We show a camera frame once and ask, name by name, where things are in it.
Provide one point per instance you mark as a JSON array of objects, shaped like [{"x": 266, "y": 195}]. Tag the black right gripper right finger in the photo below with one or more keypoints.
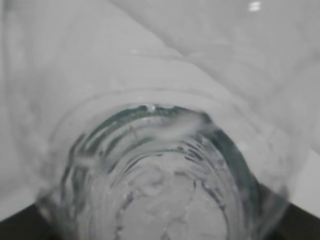
[{"x": 301, "y": 220}]

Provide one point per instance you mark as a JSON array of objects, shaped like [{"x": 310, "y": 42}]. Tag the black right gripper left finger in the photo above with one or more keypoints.
[{"x": 27, "y": 224}]

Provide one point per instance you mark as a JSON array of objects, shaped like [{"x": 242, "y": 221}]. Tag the clear water bottle green label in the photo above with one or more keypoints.
[{"x": 162, "y": 119}]

